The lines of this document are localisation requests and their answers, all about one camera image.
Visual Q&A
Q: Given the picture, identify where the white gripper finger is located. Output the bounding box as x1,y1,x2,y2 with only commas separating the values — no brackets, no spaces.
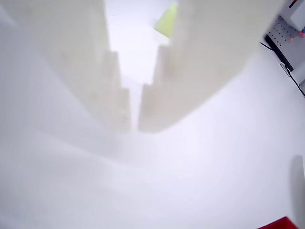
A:
14,0,132,131
138,0,286,133

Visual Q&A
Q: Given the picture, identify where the pale yellow sponge block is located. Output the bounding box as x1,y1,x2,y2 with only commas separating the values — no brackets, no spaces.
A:
153,2,179,39

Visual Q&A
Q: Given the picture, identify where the red cube block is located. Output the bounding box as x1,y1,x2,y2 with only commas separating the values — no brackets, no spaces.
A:
256,216,301,229

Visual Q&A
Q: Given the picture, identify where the grey perforated metal panel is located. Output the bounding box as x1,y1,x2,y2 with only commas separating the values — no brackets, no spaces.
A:
264,16,305,87

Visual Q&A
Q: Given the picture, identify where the white box with red mark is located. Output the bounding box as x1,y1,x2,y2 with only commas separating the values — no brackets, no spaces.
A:
287,0,305,32

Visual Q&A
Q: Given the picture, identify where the thin black background cable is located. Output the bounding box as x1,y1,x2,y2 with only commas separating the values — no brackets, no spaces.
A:
259,42,305,96

